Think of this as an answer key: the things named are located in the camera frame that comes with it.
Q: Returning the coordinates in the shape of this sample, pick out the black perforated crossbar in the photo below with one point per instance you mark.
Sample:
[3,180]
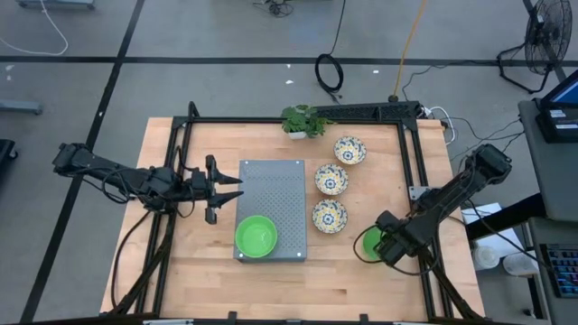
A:
[361,111]

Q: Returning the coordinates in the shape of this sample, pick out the green mini bowl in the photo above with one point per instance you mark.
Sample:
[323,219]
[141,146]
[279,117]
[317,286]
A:
[256,237]
[369,244]

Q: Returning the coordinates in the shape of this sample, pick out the black floor fan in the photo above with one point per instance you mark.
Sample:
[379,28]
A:
[548,36]

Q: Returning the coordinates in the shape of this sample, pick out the silver metal bracket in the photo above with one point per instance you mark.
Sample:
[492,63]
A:
[417,193]

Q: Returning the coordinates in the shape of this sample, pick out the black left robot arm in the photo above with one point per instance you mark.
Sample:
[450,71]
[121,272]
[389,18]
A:
[113,176]

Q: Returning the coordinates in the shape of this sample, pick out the black keyboard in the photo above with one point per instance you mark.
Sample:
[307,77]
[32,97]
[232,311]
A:
[562,271]

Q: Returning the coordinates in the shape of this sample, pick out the laptop with blue screen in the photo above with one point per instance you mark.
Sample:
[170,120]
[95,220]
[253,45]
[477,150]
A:
[566,92]

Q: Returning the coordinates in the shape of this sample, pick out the grey floor foot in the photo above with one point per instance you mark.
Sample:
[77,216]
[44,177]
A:
[20,107]

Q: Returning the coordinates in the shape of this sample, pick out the black box with labels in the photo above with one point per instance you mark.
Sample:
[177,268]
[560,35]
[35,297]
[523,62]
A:
[555,133]

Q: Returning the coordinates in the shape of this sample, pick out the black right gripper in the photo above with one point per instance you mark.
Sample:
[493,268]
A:
[395,239]

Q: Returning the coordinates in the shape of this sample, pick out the grey cart base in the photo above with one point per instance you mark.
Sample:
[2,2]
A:
[54,3]

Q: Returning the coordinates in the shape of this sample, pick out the white plastic cup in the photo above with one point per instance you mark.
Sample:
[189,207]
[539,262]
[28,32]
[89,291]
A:
[485,257]
[519,264]

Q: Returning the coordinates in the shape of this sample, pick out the grey desk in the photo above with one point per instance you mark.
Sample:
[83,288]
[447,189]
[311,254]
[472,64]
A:
[537,230]
[555,180]

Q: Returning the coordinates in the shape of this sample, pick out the black table clamp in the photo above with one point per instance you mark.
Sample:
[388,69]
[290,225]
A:
[232,317]
[363,318]

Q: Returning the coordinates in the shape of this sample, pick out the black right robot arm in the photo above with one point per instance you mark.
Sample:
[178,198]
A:
[451,194]

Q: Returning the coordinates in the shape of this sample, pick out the green plant in white pot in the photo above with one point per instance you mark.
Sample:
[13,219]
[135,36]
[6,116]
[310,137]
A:
[302,119]

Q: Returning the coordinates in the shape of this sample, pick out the yellow bowl with blue pattern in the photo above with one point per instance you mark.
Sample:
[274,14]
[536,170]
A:
[331,179]
[350,150]
[329,216]

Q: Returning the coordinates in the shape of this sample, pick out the grey perforated metal shelf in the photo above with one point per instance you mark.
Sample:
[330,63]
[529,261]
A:
[275,194]

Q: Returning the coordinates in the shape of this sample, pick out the white paper sheet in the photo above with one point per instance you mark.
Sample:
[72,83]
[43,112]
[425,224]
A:
[496,239]

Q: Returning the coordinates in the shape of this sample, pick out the black desk bar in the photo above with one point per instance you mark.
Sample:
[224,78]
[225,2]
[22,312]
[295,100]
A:
[506,216]

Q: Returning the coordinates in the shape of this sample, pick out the black aluminium table frame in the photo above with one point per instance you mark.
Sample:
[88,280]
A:
[235,119]

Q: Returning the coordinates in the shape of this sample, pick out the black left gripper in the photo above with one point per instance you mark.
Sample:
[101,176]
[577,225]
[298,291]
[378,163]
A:
[210,189]

